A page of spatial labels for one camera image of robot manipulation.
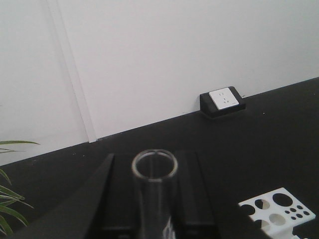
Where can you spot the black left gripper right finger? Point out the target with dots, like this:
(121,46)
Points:
(206,206)

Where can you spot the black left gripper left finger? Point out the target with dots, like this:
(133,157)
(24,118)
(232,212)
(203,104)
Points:
(103,208)

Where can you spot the tall clear test tube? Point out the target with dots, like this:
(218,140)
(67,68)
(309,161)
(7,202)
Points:
(155,184)

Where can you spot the white test tube rack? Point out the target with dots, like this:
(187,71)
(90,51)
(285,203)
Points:
(278,212)

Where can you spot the black socket box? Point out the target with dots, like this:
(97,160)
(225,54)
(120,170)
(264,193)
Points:
(209,110)

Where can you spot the white power socket plate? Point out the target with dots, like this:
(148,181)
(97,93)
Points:
(223,98)

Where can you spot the white wall trunking strip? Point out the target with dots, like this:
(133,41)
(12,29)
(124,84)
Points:
(72,71)

